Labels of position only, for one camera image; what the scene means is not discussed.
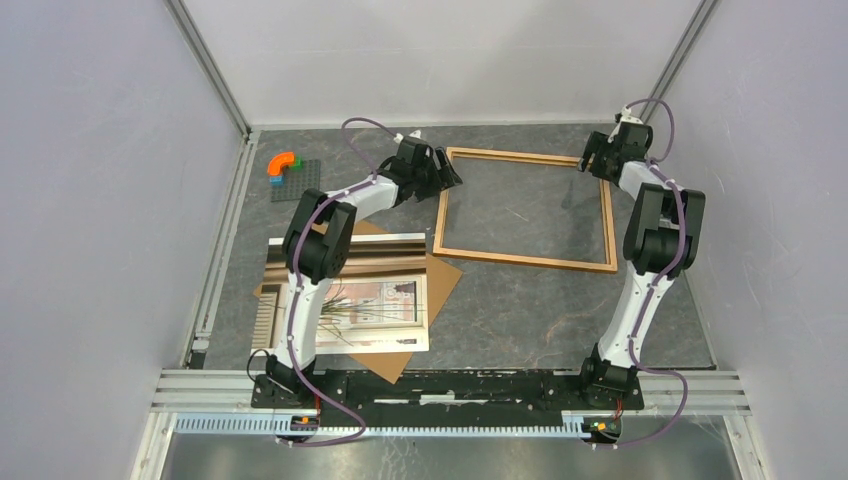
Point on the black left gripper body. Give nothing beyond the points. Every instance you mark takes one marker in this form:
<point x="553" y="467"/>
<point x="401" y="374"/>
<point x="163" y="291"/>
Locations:
<point x="421" y="175"/>

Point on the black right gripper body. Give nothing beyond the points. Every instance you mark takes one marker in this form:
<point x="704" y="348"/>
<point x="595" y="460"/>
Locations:
<point x="599" y="163"/>

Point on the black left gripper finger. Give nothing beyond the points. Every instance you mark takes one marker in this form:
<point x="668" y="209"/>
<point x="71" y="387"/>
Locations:
<point x="448" y="177"/>
<point x="427" y="186"/>

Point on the clear acrylic sheet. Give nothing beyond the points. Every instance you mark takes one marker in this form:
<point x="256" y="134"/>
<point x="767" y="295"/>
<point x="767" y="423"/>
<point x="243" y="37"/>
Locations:
<point x="525" y="209"/>

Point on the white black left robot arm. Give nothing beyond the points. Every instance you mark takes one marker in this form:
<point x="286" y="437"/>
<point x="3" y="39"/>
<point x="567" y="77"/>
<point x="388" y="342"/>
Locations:
<point x="318" y="240"/>

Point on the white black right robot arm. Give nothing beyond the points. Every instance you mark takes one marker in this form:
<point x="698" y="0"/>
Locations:
<point x="661" y="241"/>

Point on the glossy printed photo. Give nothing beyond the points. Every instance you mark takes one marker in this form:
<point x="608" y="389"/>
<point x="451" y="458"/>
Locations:
<point x="378" y="303"/>

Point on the brown cardboard backing board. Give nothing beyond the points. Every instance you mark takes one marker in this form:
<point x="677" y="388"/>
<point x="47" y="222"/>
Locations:
<point x="442" y="278"/>

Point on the grey lego baseplate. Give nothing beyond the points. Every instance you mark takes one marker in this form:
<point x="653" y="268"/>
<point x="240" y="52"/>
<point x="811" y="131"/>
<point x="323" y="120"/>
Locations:
<point x="296" y="182"/>

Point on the orange curved toy block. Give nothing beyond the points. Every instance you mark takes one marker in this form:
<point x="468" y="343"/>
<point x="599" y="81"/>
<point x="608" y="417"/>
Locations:
<point x="280" y="162"/>

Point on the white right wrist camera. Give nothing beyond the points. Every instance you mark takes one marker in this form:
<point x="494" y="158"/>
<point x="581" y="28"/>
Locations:
<point x="626" y="116"/>

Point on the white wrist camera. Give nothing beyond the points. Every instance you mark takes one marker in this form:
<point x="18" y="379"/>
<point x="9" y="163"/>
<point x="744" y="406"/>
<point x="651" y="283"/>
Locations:
<point x="414" y="136"/>
<point x="626" y="116"/>

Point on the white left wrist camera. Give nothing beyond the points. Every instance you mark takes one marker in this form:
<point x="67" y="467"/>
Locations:
<point x="414" y="136"/>

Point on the right aluminium corner post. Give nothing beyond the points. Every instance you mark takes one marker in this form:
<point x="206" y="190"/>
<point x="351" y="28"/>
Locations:
<point x="695" y="27"/>

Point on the aluminium corner post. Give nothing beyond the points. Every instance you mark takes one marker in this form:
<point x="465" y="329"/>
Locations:
<point x="203" y="55"/>
<point x="695" y="27"/>

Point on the left aluminium corner post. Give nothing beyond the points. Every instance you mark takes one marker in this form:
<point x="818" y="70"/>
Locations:
<point x="203" y="55"/>

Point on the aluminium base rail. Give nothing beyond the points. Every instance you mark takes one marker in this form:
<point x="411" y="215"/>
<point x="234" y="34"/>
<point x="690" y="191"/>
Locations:
<point x="710" y="393"/>

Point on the white slotted cable duct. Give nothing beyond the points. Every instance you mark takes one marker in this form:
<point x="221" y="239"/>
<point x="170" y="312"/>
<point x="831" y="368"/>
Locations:
<point x="302" y="426"/>

